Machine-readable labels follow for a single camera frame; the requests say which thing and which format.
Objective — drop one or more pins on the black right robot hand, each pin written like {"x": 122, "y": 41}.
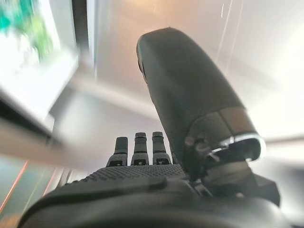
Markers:
{"x": 190, "y": 83}

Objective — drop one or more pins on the steel fridge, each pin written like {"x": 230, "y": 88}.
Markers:
{"x": 118, "y": 47}

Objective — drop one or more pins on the white fridge drawer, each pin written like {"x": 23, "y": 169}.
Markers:
{"x": 35, "y": 90}

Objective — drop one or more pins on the yellow-green drink can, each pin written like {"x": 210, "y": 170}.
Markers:
{"x": 42, "y": 38}

